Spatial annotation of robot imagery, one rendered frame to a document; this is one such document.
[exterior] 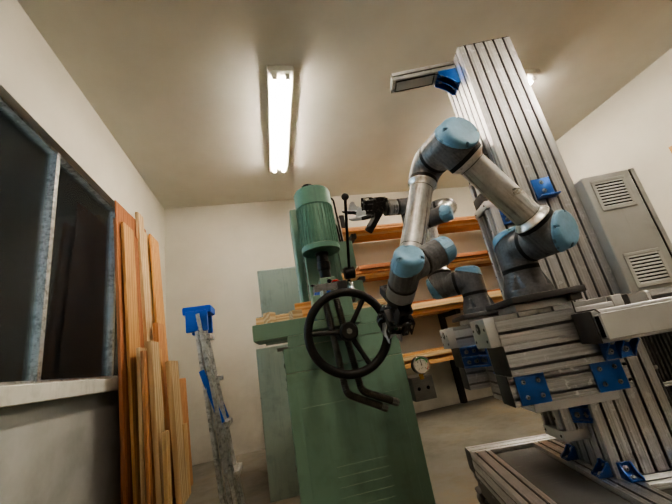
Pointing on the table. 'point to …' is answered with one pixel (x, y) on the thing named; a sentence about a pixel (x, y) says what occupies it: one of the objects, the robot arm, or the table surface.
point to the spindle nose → (323, 264)
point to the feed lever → (347, 243)
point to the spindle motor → (316, 221)
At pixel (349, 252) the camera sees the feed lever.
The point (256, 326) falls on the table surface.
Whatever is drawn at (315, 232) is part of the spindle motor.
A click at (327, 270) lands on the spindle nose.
